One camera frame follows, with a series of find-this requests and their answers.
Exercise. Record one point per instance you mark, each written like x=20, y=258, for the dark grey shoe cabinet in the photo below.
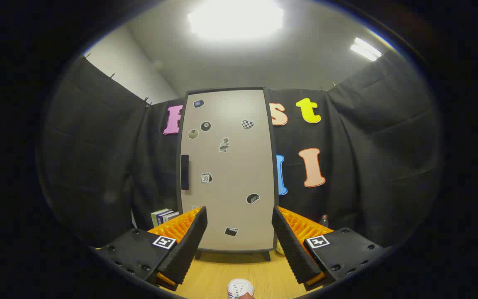
x=267, y=256

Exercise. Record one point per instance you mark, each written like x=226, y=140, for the green and white book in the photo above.
x=154, y=216

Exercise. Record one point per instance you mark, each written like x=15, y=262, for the blue book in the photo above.
x=163, y=216

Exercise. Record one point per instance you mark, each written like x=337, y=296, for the ceiling tube light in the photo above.
x=365, y=49

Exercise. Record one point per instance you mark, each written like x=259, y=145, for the red capped bottle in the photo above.
x=324, y=222

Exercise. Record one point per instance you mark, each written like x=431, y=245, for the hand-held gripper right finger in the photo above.
x=291, y=245

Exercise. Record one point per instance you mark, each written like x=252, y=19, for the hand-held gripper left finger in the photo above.
x=187, y=245

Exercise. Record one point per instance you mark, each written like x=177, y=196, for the white shoe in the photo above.
x=239, y=287

